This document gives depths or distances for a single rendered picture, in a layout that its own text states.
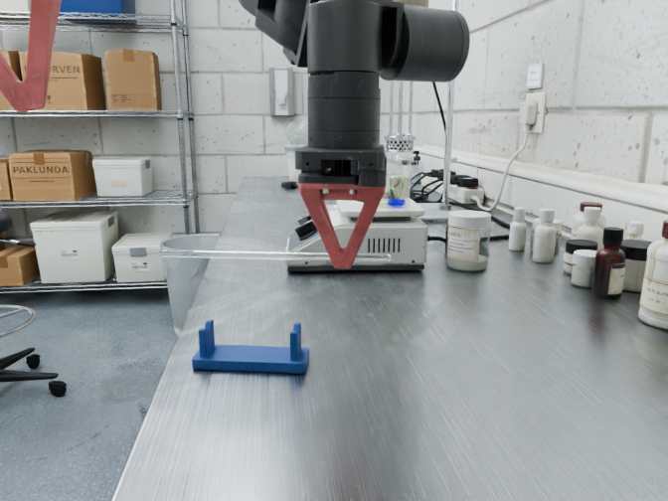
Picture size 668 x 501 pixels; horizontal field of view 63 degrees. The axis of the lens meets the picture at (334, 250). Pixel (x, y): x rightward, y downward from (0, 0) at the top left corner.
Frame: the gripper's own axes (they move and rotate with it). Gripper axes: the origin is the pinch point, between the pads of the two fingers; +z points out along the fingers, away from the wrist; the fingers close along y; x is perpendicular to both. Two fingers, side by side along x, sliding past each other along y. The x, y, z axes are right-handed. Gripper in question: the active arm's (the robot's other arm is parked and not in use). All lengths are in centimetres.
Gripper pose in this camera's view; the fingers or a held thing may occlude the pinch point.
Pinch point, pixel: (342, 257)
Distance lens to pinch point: 45.6
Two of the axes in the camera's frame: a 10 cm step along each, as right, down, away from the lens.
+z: 0.0, 9.7, 2.4
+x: -10.0, -0.2, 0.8
